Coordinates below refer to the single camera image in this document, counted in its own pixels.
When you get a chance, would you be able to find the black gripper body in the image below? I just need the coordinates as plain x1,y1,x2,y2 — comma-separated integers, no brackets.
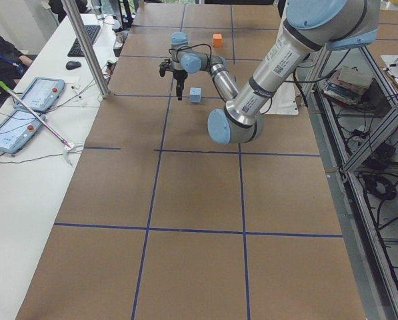
159,58,188,100

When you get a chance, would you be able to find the light blue foam block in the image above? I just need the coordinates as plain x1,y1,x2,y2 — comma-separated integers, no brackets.
189,87,201,103

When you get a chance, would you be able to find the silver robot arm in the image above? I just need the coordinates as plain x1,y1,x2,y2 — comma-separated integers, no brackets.
159,0,380,145

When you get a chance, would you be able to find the orange foam block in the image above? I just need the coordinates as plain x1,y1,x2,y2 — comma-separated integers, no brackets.
212,33,223,47

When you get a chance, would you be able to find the metal cup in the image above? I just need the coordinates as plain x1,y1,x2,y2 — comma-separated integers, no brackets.
114,32,124,48

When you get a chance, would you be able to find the black keyboard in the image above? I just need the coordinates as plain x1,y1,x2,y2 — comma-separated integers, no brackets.
67,25,102,57

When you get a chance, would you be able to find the black computer mouse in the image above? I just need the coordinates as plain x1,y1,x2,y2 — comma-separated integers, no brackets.
65,61,82,71

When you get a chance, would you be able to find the slanted metal rod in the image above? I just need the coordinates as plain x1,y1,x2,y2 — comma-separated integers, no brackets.
0,81,75,151

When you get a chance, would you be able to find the upper teach pendant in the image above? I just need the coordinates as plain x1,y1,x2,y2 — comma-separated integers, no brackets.
20,77,65,113

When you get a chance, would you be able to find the teach pendant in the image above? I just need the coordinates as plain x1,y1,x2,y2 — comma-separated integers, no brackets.
20,77,65,113
0,109,42,154

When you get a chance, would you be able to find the stack of books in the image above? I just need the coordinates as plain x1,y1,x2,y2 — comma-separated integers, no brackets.
323,67,373,105

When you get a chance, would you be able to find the lower teach pendant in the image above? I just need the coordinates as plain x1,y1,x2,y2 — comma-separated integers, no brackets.
0,109,42,154

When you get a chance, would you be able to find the seated person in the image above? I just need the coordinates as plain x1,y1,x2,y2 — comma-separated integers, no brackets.
0,36,33,104

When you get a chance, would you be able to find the white pedestal column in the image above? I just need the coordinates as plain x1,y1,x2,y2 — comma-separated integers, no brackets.
267,83,299,116

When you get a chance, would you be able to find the aluminium frame post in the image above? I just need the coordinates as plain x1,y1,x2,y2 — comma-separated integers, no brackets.
61,0,109,99

